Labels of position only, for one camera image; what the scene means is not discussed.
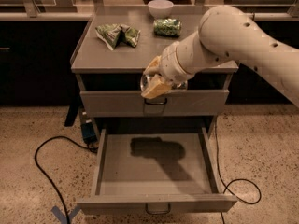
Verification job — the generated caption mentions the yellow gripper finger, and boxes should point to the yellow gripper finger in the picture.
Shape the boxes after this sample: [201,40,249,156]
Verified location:
[143,56,161,76]
[141,74,172,99]

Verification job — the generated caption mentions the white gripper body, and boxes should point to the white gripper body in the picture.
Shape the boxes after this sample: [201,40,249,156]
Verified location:
[159,42,193,84]

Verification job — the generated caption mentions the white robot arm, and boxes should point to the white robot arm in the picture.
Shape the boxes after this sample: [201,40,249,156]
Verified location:
[142,6,299,105]

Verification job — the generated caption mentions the green soda can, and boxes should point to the green soda can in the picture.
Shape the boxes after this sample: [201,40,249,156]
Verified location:
[153,18,182,37]

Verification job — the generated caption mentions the grey drawer cabinet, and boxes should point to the grey drawer cabinet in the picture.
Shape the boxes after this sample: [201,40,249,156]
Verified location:
[71,6,238,135]

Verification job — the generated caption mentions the grey top drawer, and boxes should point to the grey top drawer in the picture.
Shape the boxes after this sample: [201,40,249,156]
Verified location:
[80,90,229,118]

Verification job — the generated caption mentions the grey open middle drawer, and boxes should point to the grey open middle drawer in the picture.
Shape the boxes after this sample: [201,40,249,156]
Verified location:
[78,128,236,215]

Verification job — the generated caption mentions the green chip bag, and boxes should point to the green chip bag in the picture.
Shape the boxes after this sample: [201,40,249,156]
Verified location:
[95,23,140,50]

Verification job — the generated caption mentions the white bowl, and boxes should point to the white bowl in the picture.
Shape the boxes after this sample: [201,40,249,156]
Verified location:
[148,0,174,19]

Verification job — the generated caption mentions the blue power box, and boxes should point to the blue power box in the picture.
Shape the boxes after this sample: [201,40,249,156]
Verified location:
[80,120,97,144]

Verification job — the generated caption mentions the blue tape cross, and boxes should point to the blue tape cross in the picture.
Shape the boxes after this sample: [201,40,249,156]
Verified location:
[51,205,80,224]

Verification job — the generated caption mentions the black left floor cable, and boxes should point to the black left floor cable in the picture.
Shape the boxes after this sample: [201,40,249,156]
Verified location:
[33,135,99,224]

